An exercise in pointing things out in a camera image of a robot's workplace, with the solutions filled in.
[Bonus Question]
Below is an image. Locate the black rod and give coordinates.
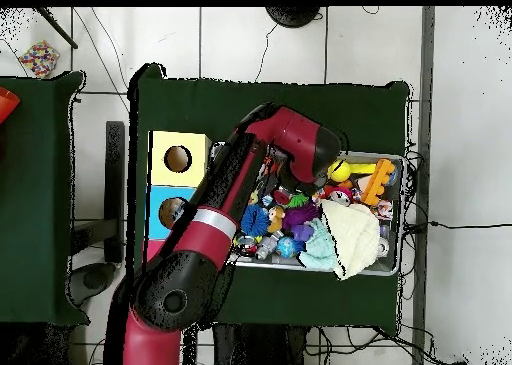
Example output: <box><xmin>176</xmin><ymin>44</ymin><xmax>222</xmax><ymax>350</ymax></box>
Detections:
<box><xmin>35</xmin><ymin>7</ymin><xmax>79</xmax><ymax>50</ymax></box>

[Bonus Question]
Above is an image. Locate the black round base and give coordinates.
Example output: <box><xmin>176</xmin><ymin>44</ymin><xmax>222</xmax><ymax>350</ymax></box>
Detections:
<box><xmin>265</xmin><ymin>6</ymin><xmax>321</xmax><ymax>29</ymax></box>

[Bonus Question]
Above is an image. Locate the orange toy brick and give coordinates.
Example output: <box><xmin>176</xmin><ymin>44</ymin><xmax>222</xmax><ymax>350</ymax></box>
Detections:
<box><xmin>357</xmin><ymin>158</ymin><xmax>399</xmax><ymax>206</ymax></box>

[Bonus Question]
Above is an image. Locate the cream knitted cloth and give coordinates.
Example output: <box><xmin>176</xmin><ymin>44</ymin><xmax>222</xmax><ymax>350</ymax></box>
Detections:
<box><xmin>319</xmin><ymin>199</ymin><xmax>382</xmax><ymax>281</ymax></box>

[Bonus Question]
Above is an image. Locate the large blue spiky ball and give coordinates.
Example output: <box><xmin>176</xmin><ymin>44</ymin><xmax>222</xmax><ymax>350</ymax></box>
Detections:
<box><xmin>239</xmin><ymin>203</ymin><xmax>272</xmax><ymax>238</ymax></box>

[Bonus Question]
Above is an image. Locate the colourful patterned packet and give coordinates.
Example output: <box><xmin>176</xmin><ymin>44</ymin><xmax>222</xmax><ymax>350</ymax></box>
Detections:
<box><xmin>17</xmin><ymin>40</ymin><xmax>61</xmax><ymax>80</ymax></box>

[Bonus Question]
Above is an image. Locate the wooden box with three holes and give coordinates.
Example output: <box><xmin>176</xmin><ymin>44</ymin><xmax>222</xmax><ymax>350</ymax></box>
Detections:
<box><xmin>146</xmin><ymin>130</ymin><xmax>214</xmax><ymax>262</ymax></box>

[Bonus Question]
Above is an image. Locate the green furry googly-eyed toy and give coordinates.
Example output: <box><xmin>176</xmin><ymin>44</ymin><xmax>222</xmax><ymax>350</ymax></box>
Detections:
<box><xmin>287</xmin><ymin>192</ymin><xmax>312</xmax><ymax>209</ymax></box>

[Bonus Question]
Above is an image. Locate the grey metal strip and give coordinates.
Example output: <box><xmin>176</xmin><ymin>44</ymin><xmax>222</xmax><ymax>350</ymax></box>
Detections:
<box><xmin>411</xmin><ymin>6</ymin><xmax>437</xmax><ymax>365</ymax></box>

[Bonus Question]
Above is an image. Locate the dark green side table cloth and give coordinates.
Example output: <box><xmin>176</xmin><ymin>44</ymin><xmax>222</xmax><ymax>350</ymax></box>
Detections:
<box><xmin>0</xmin><ymin>71</ymin><xmax>88</xmax><ymax>328</ymax></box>

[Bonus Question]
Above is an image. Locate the mint green cloth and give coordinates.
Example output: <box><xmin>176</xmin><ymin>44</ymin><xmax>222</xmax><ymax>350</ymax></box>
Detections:
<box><xmin>297</xmin><ymin>218</ymin><xmax>337</xmax><ymax>272</ymax></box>

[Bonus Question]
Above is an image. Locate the yellow tennis ball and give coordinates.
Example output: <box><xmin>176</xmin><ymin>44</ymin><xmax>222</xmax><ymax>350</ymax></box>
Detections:
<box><xmin>327</xmin><ymin>160</ymin><xmax>353</xmax><ymax>184</ymax></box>

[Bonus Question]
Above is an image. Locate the clear mesh bin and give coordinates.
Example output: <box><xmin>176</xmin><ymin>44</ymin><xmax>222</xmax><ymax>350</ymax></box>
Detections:
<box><xmin>204</xmin><ymin>140</ymin><xmax>405</xmax><ymax>278</ymax></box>

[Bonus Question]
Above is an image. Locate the small red object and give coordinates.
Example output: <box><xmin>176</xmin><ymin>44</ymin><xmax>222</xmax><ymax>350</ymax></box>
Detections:
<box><xmin>0</xmin><ymin>87</ymin><xmax>21</xmax><ymax>126</ymax></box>

